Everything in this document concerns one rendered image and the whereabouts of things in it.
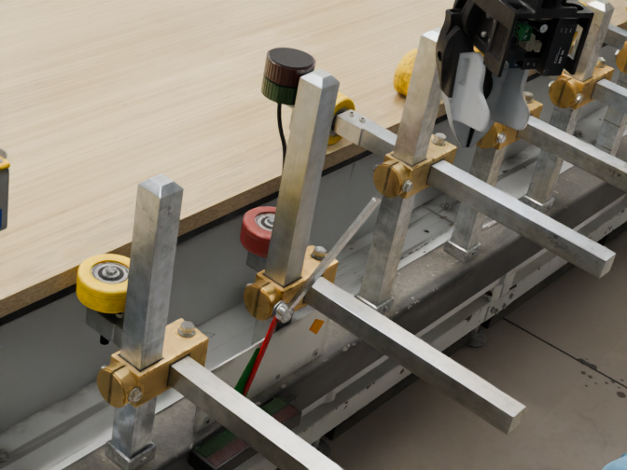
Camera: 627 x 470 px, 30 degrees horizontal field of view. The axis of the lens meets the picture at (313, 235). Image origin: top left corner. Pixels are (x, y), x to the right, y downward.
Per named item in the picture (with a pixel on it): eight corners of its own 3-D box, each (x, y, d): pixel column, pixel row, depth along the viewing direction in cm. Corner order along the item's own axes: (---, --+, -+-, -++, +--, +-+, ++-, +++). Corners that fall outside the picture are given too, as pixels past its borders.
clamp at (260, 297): (332, 290, 162) (339, 260, 159) (268, 327, 152) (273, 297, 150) (302, 270, 164) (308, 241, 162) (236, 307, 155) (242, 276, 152)
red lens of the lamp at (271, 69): (322, 78, 142) (326, 62, 141) (290, 90, 138) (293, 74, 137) (285, 59, 145) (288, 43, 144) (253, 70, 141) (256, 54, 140)
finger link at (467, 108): (459, 177, 94) (488, 74, 89) (426, 140, 98) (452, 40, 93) (493, 174, 95) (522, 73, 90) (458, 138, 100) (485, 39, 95)
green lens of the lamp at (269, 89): (319, 97, 143) (322, 81, 142) (286, 109, 139) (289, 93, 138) (283, 77, 146) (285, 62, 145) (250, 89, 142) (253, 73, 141)
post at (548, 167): (537, 241, 220) (616, 3, 194) (527, 246, 217) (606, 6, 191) (522, 231, 221) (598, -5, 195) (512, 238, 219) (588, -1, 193)
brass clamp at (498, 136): (538, 132, 191) (547, 105, 188) (494, 156, 182) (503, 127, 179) (507, 117, 194) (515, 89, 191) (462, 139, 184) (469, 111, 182)
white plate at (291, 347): (323, 354, 169) (336, 299, 163) (196, 435, 151) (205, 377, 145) (320, 352, 169) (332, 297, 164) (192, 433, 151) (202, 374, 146)
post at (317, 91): (279, 381, 164) (341, 76, 138) (262, 392, 162) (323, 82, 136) (261, 368, 166) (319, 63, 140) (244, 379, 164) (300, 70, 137)
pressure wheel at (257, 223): (299, 290, 165) (313, 223, 158) (262, 311, 159) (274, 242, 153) (258, 263, 168) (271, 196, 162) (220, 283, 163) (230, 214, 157)
